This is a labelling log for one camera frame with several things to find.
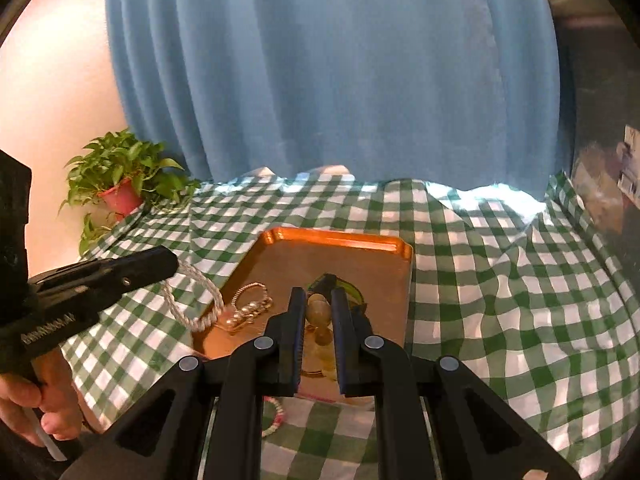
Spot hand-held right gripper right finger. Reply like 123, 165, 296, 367
327, 287, 583, 480

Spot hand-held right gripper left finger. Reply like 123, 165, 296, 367
62, 286, 306, 480

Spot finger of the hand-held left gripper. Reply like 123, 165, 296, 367
30, 246, 180, 302

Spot wooden bead bracelet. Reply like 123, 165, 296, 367
302, 292, 338, 378

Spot dark green bangle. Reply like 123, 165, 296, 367
307, 273, 368, 313

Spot thin silver bangle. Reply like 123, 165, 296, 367
231, 283, 268, 306

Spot copper metal tray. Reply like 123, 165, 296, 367
192, 226, 415, 403

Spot white pearl bracelet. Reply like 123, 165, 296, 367
160, 260, 224, 332

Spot pink white bead bracelet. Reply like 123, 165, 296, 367
261, 396, 285, 438

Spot person's left hand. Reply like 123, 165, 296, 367
0, 347, 83, 448

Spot potted green plant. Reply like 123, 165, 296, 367
59, 129, 201, 258

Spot green checkered tablecloth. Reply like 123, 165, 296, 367
60, 167, 640, 476

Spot blue curtain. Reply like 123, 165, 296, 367
104, 0, 576, 198

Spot clear storage bin purple lid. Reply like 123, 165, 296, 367
547, 0, 640, 241

